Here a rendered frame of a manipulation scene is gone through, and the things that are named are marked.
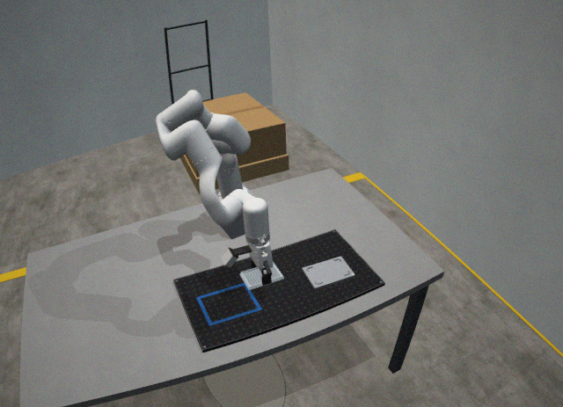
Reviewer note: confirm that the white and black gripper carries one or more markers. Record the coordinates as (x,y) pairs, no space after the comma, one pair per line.
(261,255)

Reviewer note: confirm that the blue tape outline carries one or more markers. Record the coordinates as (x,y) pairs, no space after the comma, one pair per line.
(232,317)

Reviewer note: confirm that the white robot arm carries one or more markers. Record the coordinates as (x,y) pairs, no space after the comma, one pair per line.
(181,131)

